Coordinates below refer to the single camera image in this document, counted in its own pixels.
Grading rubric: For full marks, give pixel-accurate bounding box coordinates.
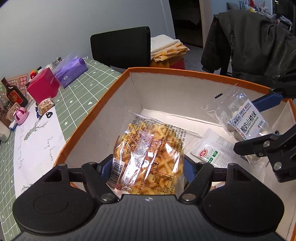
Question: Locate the white table runner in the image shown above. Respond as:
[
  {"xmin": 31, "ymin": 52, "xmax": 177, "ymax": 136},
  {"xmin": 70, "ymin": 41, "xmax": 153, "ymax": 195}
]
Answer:
[{"xmin": 14, "ymin": 104, "xmax": 66, "ymax": 197}]

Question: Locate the black binder clip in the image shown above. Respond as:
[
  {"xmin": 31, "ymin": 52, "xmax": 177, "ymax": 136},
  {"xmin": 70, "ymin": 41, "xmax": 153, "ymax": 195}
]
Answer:
[{"xmin": 45, "ymin": 111, "xmax": 53, "ymax": 118}]

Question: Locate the purple tissue pack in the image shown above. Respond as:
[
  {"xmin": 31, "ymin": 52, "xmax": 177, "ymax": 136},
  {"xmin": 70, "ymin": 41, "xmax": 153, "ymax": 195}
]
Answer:
[{"xmin": 52, "ymin": 52, "xmax": 88, "ymax": 88}]

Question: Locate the black chair right side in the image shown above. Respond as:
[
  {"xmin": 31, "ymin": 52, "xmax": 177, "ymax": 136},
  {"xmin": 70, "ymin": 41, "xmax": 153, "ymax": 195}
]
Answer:
[{"xmin": 90, "ymin": 26, "xmax": 151, "ymax": 69}]

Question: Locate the orange cardboard box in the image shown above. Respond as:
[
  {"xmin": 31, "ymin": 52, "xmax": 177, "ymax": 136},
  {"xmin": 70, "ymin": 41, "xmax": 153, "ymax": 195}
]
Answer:
[{"xmin": 54, "ymin": 67, "xmax": 296, "ymax": 241}]

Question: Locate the green grid tablecloth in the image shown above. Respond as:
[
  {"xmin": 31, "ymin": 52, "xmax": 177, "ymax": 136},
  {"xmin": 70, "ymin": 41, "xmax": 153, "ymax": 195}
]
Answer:
[{"xmin": 1, "ymin": 59, "xmax": 121, "ymax": 240}]

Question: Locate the yellow cracker snack bag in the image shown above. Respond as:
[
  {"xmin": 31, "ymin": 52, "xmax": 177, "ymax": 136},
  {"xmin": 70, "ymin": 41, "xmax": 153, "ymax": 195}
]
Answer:
[{"xmin": 107, "ymin": 112, "xmax": 186, "ymax": 197}]

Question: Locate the white red-logo snack packet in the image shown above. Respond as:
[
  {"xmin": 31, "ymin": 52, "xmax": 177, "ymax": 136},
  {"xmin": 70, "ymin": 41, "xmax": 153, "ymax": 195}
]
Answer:
[{"xmin": 190, "ymin": 129, "xmax": 256, "ymax": 171}]

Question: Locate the red orange stool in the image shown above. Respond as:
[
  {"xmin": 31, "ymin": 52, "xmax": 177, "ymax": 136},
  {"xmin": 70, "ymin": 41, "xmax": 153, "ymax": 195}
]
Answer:
[{"xmin": 150, "ymin": 56, "xmax": 186, "ymax": 70}]

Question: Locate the pink round gadget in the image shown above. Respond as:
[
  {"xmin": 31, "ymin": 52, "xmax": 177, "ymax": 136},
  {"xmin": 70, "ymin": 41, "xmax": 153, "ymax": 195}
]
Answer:
[{"xmin": 13, "ymin": 107, "xmax": 29, "ymax": 125}]

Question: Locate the small snack pack far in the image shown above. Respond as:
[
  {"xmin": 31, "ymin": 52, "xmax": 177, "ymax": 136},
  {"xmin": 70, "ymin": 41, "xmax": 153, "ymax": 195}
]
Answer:
[{"xmin": 37, "ymin": 98, "xmax": 54, "ymax": 116}]

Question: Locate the dark jacket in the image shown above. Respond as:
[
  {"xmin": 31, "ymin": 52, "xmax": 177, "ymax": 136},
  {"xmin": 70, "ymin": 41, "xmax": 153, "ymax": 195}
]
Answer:
[{"xmin": 201, "ymin": 9, "xmax": 295, "ymax": 87}]

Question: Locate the white cylinder container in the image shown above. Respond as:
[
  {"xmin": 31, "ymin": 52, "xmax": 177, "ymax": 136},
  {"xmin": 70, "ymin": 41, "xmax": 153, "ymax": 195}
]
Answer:
[{"xmin": 0, "ymin": 121, "xmax": 11, "ymax": 143}]

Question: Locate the folded towels stack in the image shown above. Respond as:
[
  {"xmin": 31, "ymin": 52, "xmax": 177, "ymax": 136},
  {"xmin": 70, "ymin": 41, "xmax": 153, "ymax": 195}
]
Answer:
[{"xmin": 151, "ymin": 35, "xmax": 190, "ymax": 62}]

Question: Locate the small wooden box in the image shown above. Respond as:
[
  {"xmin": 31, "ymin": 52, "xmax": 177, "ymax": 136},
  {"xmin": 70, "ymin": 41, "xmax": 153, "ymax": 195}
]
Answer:
[{"xmin": 6, "ymin": 102, "xmax": 21, "ymax": 122}]

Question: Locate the magenta tissue box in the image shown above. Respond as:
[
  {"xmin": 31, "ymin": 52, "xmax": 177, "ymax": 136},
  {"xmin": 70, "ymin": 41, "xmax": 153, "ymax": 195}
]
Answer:
[{"xmin": 27, "ymin": 68, "xmax": 60, "ymax": 104}]

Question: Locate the patterned card board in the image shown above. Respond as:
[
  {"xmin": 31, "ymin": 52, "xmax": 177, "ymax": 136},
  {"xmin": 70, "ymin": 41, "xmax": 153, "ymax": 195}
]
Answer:
[{"xmin": 6, "ymin": 73, "xmax": 29, "ymax": 95}]

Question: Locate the brown liquor bottle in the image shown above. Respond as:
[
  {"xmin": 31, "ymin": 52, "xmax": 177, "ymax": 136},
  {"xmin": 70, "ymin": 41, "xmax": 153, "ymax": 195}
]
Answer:
[{"xmin": 1, "ymin": 78, "xmax": 28, "ymax": 108}]

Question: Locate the clear hawthorn ball bag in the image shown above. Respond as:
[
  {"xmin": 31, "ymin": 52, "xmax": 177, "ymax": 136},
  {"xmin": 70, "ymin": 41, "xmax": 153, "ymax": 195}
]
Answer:
[{"xmin": 202, "ymin": 85, "xmax": 273, "ymax": 142}]

